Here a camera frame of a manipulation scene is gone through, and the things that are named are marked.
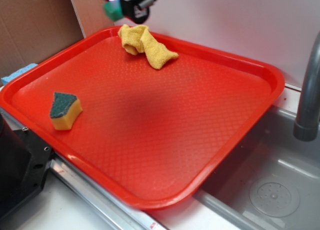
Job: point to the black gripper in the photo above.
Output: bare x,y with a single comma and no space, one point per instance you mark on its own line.
137,11

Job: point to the green rectangular block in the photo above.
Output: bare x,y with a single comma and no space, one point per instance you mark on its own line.
113,10

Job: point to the yellow crumpled cloth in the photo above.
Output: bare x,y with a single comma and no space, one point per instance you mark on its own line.
139,40

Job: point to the brown cardboard panel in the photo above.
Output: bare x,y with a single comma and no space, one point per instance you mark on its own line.
32,31

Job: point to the yellow green scrub sponge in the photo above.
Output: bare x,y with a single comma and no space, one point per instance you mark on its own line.
64,111

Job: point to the blue sponge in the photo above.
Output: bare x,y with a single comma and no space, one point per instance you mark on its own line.
5,80

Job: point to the red plastic tray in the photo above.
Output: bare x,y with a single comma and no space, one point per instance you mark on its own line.
150,137

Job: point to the grey faucet spout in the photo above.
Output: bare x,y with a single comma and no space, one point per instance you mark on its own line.
307,120

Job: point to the grey sink basin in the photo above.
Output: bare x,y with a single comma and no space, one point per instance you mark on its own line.
269,181

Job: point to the silver metal rail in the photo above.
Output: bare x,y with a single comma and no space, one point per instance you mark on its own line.
115,213

